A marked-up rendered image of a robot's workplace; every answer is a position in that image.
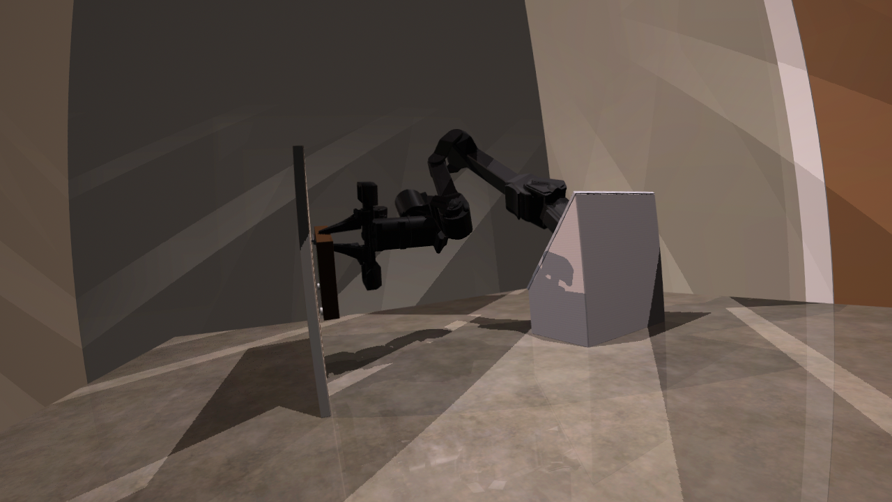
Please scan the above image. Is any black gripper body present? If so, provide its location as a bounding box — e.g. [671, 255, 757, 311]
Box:
[357, 182, 411, 290]

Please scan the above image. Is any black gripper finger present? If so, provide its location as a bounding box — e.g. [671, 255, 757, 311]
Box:
[319, 208, 362, 234]
[333, 243, 363, 265]

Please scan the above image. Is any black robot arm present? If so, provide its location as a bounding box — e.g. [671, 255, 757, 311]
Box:
[395, 129, 569, 254]

